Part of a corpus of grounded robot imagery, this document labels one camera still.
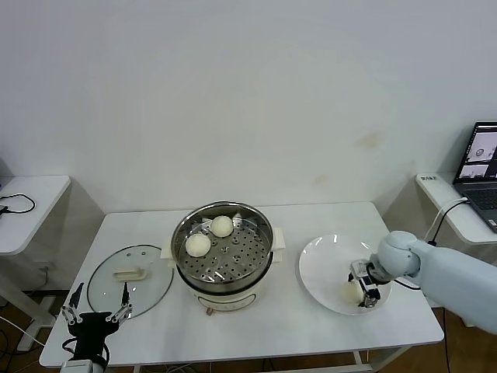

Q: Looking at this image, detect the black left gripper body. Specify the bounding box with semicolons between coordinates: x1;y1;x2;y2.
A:
68;312;119;361

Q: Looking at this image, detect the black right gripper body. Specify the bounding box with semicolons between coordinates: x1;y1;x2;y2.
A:
355;274;384;291

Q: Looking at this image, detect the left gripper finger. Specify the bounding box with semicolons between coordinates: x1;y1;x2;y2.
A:
61;282;85;326
105;282;134;323

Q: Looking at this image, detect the white steamed baozi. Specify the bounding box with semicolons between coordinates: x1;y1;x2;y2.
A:
210;215;235;239
185;233;212;258
340;281;363;307

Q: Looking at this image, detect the round glass pot lid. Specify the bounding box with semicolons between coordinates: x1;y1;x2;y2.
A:
85;243;175;321

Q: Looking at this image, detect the perforated steel steamer basket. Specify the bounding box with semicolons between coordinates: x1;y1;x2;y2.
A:
160;200;287;291

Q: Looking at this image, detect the white round plate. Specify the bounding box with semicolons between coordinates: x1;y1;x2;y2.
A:
297;233;392;316

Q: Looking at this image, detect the cream electric cooker base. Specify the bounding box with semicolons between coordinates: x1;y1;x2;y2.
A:
176;248;287;316

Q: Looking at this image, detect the white side table with label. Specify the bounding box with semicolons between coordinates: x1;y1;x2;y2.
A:
382;173;497;275

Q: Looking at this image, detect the grey open laptop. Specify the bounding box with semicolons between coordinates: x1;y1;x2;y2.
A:
452;121;497;234

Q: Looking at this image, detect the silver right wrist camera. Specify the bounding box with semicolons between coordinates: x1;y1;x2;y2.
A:
350;260;377;277

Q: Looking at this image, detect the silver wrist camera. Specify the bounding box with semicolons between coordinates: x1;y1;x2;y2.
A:
350;260;377;277
58;360;96;373

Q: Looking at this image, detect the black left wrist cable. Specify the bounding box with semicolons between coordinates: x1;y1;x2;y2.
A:
61;336;112;368

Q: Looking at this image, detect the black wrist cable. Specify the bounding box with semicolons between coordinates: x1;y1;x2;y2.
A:
61;336;112;368
390;276;423;291

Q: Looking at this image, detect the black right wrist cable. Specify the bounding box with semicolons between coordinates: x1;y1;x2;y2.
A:
390;276;423;291

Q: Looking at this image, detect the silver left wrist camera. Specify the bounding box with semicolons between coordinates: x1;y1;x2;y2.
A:
58;360;96;373

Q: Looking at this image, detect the white floor cable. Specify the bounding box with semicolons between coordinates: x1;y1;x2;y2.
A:
0;316;44;347

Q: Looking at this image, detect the white main table frame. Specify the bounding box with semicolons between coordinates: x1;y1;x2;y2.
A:
127;347;413;373

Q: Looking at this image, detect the white laptop cable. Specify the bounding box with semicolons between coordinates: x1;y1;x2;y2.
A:
424;197;470;242

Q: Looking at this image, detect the thin black looped cable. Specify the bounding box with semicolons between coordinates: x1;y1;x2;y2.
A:
0;193;36;215

